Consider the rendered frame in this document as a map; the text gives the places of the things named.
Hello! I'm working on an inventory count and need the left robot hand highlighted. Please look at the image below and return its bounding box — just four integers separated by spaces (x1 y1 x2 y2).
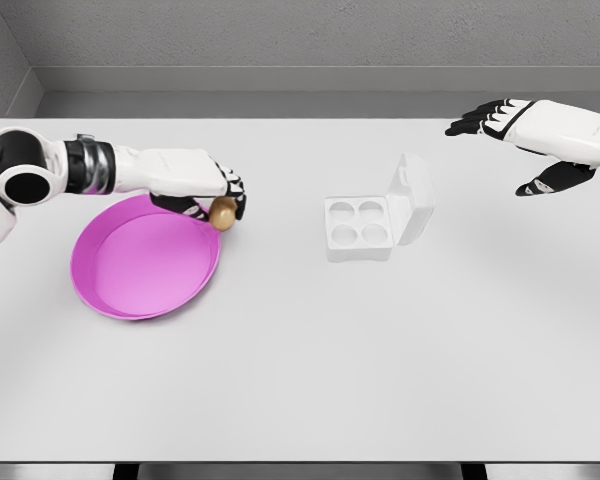
147 148 248 222

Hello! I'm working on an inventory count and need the brown egg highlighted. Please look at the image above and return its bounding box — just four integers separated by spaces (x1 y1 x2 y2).
209 195 239 233

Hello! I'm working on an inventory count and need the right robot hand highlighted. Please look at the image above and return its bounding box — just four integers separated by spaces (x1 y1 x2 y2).
444 98 600 198

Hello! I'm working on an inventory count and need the pink round plate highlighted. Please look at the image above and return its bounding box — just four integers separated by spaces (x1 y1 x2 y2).
70 193 223 322

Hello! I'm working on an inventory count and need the white egg box with lid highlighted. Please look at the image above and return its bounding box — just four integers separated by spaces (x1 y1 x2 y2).
323 152 437 265

